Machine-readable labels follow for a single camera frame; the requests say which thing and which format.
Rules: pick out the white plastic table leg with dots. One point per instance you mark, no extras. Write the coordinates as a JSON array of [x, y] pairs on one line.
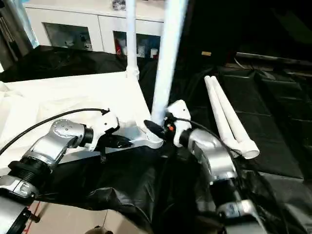
[[168, 61], [234, 114], [217, 104], [131, 36]]

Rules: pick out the white plastic table top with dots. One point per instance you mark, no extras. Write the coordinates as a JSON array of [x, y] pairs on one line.
[[61, 97]]

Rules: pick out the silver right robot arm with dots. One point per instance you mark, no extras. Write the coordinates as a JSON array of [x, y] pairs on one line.
[[212, 151]]

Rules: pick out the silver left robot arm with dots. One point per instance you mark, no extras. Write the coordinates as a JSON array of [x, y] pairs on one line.
[[51, 143]]

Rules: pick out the black plastic mat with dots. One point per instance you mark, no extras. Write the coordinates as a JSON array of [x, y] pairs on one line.
[[134, 175]]

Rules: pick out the black case with yellow label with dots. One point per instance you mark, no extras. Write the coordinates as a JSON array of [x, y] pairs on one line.
[[206, 52]]

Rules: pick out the white cabinet with glass doors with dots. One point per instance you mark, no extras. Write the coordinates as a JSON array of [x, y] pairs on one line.
[[97, 22]]

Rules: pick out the long grey metal bar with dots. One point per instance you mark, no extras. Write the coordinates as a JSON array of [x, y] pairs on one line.
[[273, 57]]

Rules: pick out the shiny crumpled foil object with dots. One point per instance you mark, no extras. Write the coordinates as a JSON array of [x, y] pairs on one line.
[[118, 4]]

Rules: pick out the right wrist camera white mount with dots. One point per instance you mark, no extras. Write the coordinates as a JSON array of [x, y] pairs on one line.
[[181, 114]]

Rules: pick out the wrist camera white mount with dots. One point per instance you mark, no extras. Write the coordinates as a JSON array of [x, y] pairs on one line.
[[181, 114], [106, 122]]

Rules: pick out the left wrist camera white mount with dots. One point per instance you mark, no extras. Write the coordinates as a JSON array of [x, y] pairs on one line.
[[106, 122]]

